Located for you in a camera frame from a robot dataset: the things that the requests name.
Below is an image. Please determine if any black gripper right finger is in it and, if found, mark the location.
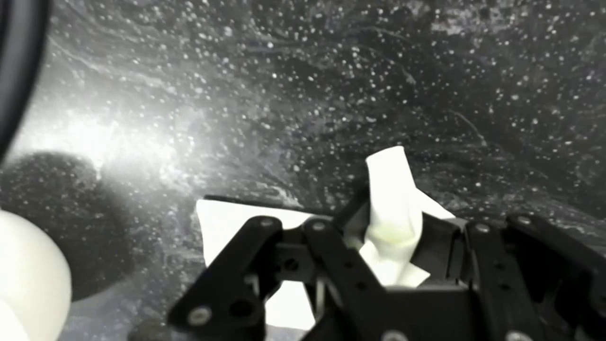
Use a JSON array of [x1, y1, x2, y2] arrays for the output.
[[433, 213, 606, 341]]

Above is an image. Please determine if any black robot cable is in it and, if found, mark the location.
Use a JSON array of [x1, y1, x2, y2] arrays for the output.
[[0, 0, 52, 164]]

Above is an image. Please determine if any small white bowl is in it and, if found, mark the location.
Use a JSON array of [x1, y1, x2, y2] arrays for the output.
[[0, 207, 73, 341]]

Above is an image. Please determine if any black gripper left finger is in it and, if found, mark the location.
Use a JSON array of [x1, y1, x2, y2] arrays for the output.
[[166, 196, 387, 338]]

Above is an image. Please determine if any white paper towel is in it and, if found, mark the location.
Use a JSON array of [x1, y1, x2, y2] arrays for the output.
[[194, 145, 469, 334]]

